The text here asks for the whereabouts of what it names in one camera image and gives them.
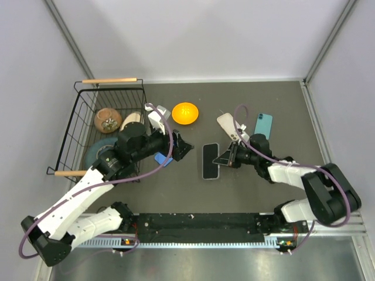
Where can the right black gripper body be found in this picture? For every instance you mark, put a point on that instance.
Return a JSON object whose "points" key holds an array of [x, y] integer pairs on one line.
{"points": [[245, 156]]}

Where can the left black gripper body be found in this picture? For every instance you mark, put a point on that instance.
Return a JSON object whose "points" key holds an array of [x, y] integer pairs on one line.
{"points": [[157, 142]]}

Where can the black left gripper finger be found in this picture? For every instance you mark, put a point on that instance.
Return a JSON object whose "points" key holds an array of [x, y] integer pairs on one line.
{"points": [[182, 145], [180, 152]]}

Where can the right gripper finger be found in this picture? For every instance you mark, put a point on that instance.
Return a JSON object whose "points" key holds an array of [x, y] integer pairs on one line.
{"points": [[227, 155], [224, 161]]}

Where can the blue phone case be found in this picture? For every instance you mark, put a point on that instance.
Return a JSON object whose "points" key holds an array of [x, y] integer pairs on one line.
{"points": [[160, 156]]}

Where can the black screen smartphone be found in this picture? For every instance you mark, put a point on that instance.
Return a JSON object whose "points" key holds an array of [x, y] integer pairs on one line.
{"points": [[211, 161]]}

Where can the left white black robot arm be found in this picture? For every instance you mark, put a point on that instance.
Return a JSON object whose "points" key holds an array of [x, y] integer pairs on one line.
{"points": [[60, 229]]}

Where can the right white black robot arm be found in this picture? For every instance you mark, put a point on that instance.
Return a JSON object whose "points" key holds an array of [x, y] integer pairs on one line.
{"points": [[329, 195]]}

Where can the beige phone case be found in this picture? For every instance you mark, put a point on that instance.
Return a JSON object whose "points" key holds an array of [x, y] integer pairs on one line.
{"points": [[226, 122]]}

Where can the teal phone case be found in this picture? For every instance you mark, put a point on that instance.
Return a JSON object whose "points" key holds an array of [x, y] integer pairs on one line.
{"points": [[263, 125]]}

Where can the orange bowl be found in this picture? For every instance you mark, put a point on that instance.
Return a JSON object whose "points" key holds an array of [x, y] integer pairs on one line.
{"points": [[185, 113]]}

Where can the beige oval plate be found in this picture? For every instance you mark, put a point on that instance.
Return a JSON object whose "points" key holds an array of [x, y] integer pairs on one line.
{"points": [[132, 117]]}

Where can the brown ceramic vase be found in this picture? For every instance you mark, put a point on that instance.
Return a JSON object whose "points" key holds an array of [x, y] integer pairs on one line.
{"points": [[107, 120]]}

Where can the blue grey ceramic bowl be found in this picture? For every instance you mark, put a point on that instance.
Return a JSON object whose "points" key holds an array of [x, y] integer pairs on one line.
{"points": [[98, 148]]}

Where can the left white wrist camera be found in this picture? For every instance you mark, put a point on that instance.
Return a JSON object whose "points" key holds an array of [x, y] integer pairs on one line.
{"points": [[155, 118]]}

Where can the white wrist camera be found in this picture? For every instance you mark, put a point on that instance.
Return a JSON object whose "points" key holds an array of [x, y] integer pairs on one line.
{"points": [[244, 137], [155, 118]]}

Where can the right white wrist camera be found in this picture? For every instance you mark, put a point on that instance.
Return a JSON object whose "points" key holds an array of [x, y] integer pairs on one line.
{"points": [[244, 137]]}

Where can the black wire basket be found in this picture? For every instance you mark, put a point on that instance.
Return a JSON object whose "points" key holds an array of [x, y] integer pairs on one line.
{"points": [[124, 95]]}

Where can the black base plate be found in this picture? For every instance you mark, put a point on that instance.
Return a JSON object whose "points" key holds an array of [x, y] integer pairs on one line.
{"points": [[253, 222]]}

